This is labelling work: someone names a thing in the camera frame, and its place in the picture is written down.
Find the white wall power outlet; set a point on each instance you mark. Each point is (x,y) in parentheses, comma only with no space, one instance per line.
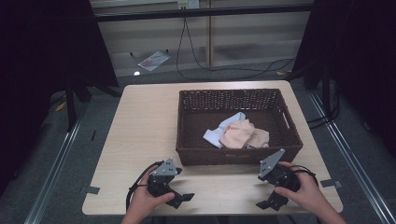
(188,4)

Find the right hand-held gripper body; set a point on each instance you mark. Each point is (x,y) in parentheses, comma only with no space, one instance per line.
(274,169)

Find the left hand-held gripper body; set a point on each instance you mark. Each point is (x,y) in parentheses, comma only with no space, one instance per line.
(164,170)

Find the metal floor rail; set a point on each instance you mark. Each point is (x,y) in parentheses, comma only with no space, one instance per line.
(351,161)
(53,174)

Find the dark brown woven basket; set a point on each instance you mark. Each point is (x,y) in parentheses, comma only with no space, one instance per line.
(193,124)

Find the black horizontal bar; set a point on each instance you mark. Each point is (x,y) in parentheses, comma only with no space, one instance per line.
(202,13)

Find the grey tape piece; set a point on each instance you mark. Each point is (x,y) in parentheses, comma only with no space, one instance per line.
(91,189)
(330,183)

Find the black curtain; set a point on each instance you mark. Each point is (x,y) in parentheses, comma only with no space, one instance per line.
(46,62)
(358,46)

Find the yellow tape piece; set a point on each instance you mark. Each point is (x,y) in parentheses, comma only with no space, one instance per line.
(60,106)

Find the light blue sock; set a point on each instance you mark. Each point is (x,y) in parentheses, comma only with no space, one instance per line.
(218,132)

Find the small pink sock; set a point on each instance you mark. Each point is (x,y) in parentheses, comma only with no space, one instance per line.
(260,138)

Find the printed paper sheet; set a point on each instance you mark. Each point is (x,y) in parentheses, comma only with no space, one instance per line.
(154,61)

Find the person's left hand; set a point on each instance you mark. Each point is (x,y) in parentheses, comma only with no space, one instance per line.
(144,199)

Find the black metal stand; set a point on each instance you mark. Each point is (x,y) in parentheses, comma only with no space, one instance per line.
(71,105)
(326,93)

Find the large pink sock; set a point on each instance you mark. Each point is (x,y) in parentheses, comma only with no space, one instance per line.
(238,133)

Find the person's right hand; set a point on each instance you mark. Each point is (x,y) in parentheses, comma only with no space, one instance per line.
(306,191)

